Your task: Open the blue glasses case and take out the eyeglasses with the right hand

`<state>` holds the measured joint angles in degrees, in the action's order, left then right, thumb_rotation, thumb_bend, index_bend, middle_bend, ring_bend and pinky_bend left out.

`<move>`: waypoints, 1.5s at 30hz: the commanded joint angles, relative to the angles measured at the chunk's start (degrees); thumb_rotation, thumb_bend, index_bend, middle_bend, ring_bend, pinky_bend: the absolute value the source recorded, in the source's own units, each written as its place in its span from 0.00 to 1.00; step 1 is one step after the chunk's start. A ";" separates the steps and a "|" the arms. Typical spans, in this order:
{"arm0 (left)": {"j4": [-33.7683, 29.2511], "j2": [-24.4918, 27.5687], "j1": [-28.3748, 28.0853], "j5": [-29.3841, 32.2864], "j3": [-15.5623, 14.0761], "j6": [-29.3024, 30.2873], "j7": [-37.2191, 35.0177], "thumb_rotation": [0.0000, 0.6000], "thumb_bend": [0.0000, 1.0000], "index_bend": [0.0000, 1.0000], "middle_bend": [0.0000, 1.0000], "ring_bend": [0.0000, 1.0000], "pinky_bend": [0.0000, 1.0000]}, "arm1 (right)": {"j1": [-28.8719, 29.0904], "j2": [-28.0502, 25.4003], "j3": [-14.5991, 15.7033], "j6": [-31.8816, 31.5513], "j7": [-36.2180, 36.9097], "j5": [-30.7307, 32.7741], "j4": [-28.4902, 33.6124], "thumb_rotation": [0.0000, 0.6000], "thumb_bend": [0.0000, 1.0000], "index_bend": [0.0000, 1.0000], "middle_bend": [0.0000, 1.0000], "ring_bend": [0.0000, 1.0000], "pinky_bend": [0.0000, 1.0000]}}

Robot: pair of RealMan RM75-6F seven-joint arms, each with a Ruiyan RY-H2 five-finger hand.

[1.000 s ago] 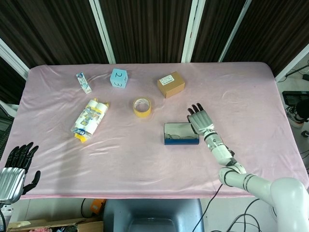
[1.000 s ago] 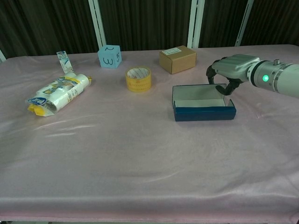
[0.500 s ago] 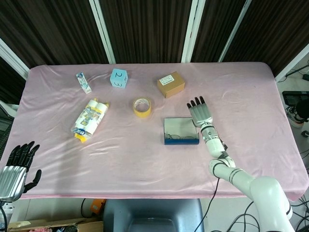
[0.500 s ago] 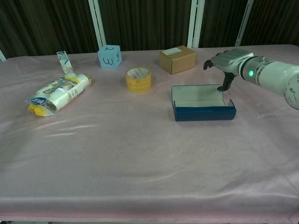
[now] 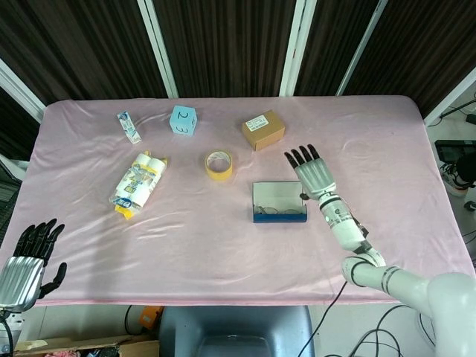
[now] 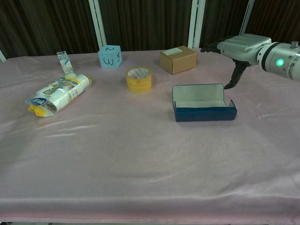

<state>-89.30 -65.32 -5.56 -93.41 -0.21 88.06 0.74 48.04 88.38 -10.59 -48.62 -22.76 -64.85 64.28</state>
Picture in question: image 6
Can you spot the small blue white carton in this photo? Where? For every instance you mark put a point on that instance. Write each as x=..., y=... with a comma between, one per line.
x=65, y=62

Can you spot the light blue numbered foam cube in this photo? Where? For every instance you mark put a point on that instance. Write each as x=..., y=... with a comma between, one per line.
x=109, y=58

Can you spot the pink tablecloth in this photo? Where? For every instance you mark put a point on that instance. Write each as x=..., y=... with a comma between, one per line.
x=117, y=152

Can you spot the brown cardboard box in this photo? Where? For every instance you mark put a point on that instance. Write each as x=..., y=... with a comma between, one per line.
x=180, y=61

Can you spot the white partition frame post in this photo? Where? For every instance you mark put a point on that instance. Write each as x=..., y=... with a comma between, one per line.
x=246, y=21
x=2, y=56
x=98, y=25
x=195, y=23

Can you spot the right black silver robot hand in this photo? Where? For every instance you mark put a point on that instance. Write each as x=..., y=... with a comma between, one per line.
x=243, y=48

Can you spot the yellow tape roll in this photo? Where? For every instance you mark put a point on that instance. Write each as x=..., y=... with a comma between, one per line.
x=139, y=83

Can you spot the white rolls plastic pack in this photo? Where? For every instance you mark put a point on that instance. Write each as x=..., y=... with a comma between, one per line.
x=61, y=93

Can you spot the blue glasses case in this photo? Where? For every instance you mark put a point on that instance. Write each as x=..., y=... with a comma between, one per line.
x=204, y=113

